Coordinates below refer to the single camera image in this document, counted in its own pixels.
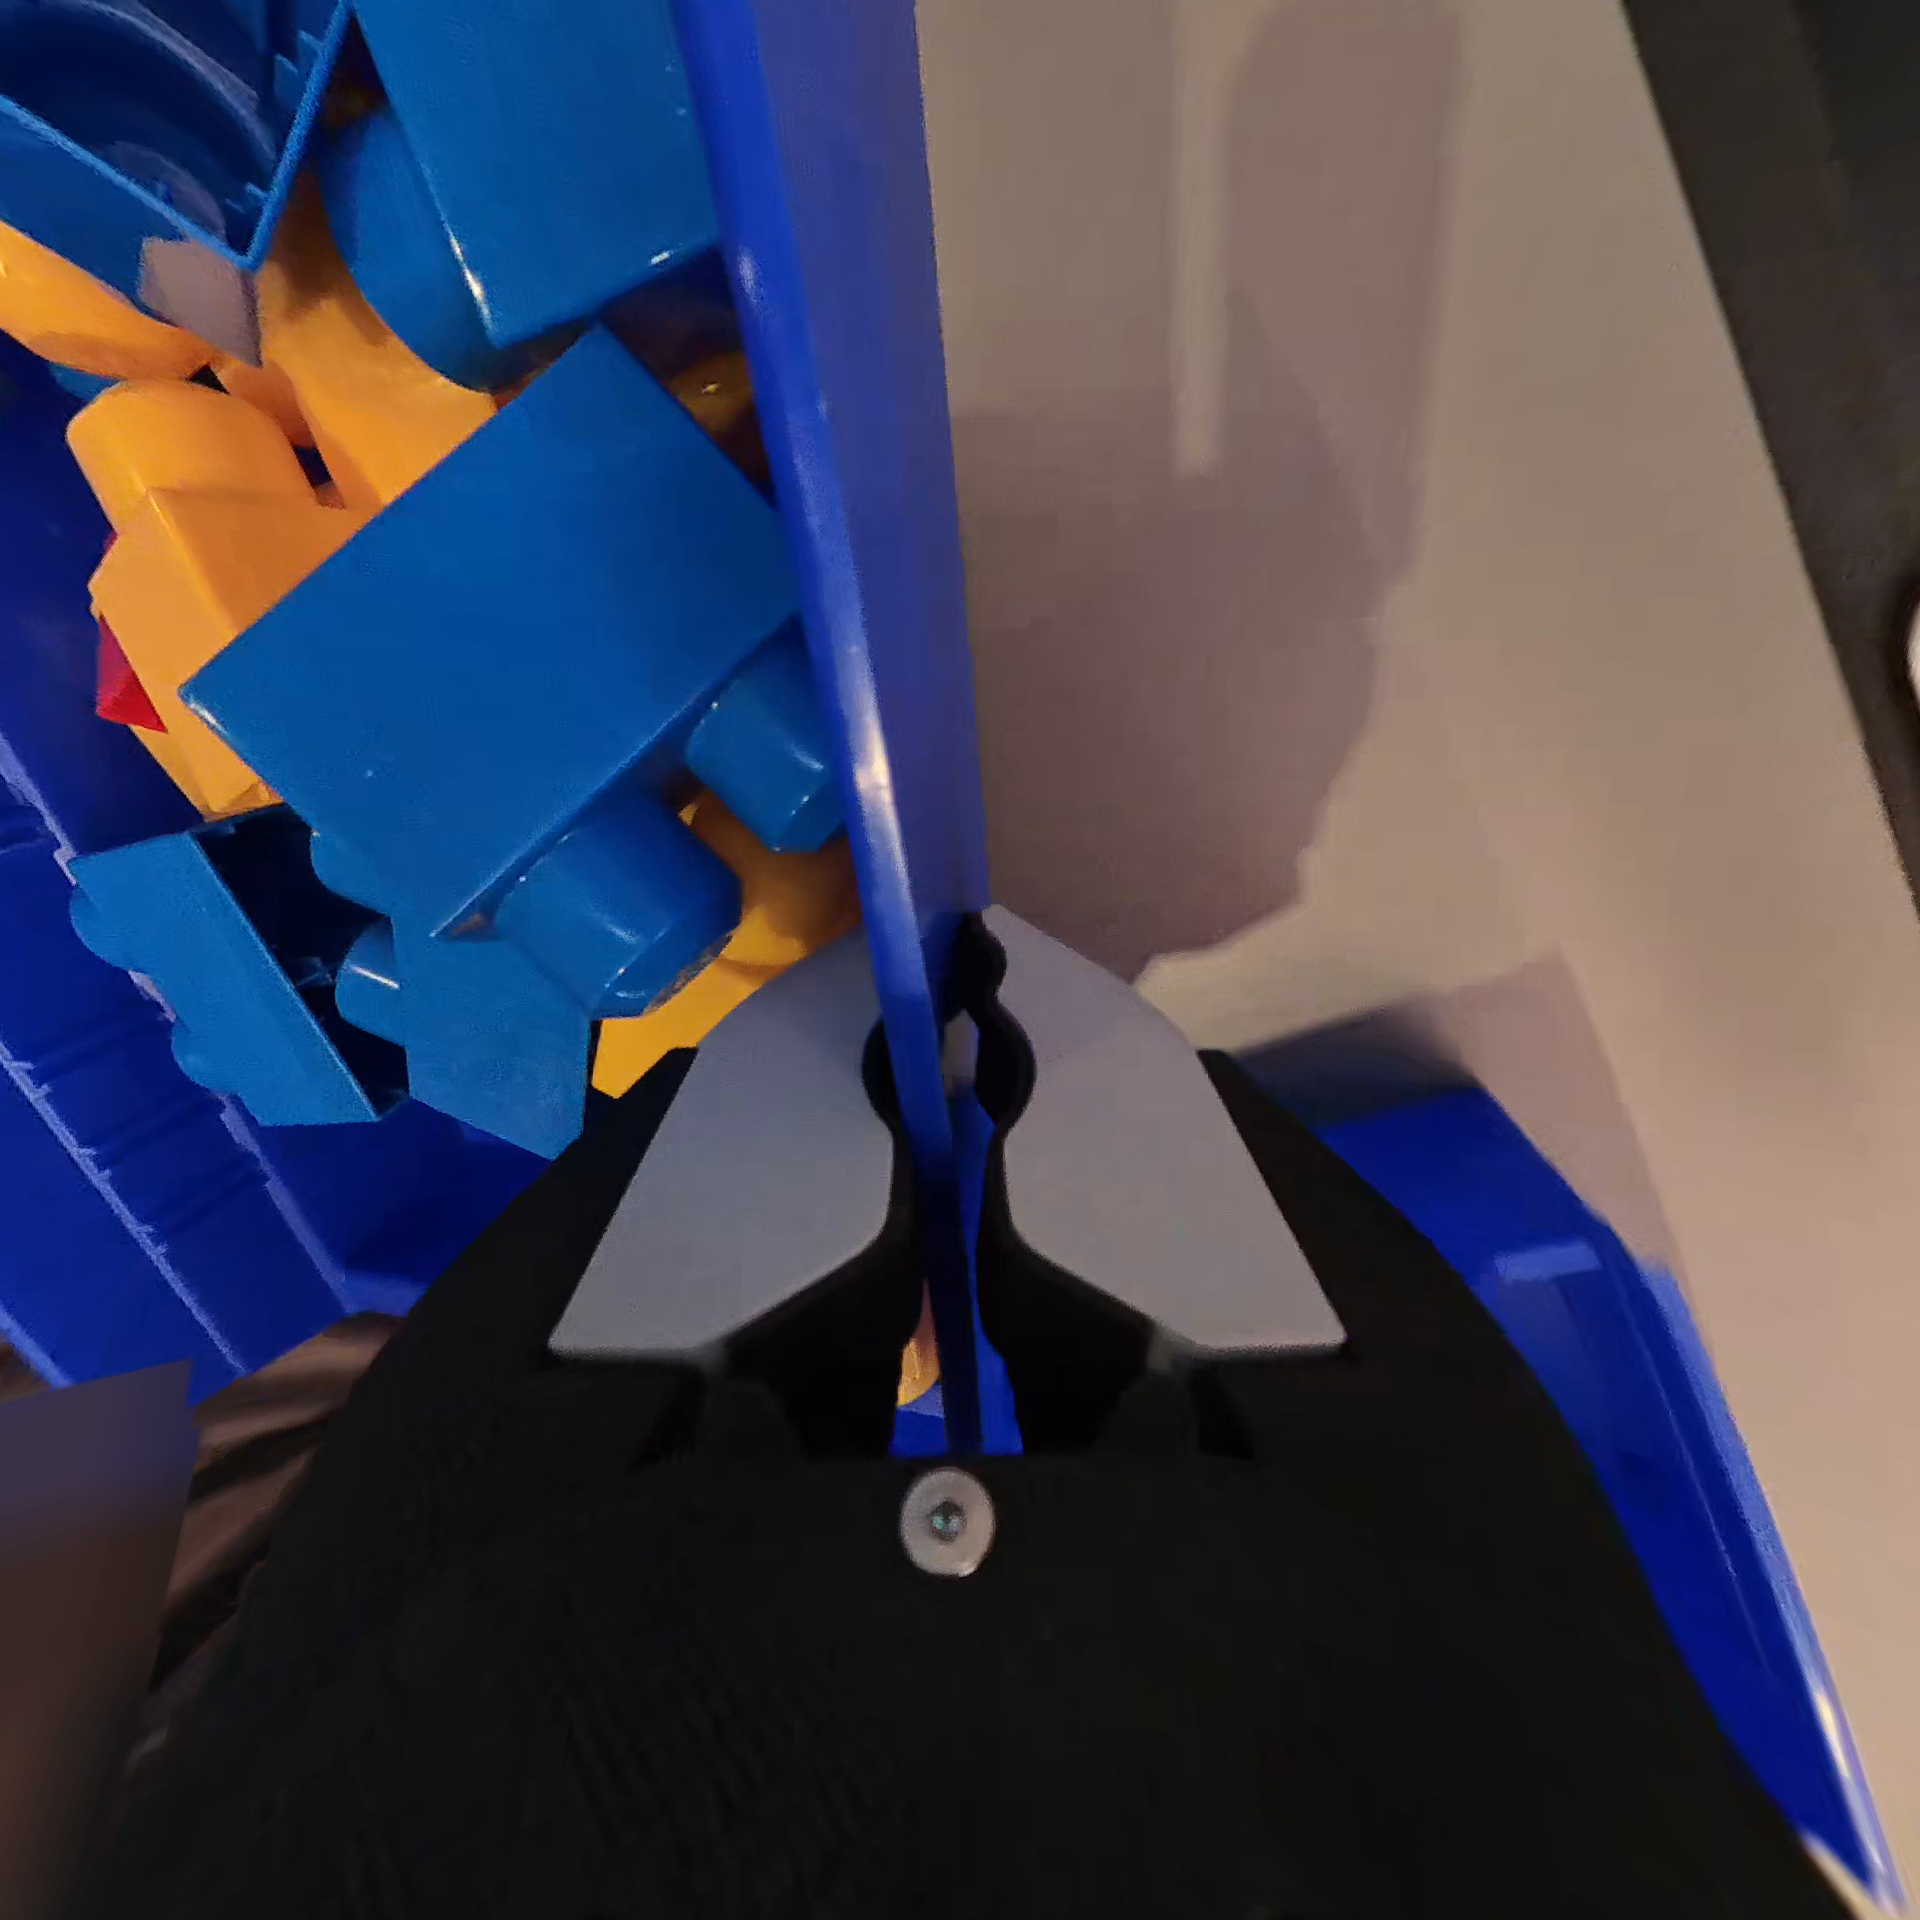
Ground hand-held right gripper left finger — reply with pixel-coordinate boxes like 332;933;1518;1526
545;933;918;1454

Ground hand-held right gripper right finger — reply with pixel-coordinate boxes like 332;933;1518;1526
955;904;1343;1453

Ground blue plastic bin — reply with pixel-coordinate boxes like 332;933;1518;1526
1243;1036;1908;1904
0;0;998;1464

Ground pile of colourful building blocks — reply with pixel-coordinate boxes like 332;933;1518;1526
0;0;945;1408

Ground person's dark trousers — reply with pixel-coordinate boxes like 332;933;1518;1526
150;1320;407;1772

